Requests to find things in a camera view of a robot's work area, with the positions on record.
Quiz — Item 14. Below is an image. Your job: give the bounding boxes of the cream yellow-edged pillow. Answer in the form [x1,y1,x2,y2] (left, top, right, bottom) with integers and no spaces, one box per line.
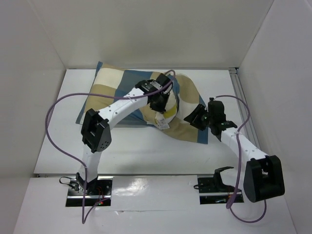
[156,104,177,124]

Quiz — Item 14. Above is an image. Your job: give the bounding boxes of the blue beige striped pillowcase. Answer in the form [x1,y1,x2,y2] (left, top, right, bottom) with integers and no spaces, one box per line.
[76,62,208,144]

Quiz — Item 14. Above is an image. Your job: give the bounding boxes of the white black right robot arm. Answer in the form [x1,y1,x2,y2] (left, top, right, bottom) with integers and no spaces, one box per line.
[184,99,285,203]

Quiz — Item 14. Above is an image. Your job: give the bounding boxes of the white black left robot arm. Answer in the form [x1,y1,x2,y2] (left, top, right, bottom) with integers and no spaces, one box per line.
[76,73,174,195]

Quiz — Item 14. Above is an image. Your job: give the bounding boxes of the white pillow care label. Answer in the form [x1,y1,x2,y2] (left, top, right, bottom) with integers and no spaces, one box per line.
[155,115,170,130]

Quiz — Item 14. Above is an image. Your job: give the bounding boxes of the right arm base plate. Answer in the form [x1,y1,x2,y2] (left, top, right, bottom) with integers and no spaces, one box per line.
[193,166,234,205]

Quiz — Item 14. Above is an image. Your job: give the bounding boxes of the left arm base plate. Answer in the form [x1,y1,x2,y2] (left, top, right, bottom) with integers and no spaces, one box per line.
[59,176,113,207]

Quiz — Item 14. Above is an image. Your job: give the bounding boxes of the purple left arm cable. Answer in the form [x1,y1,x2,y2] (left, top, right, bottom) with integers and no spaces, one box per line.
[45,69,176,225]

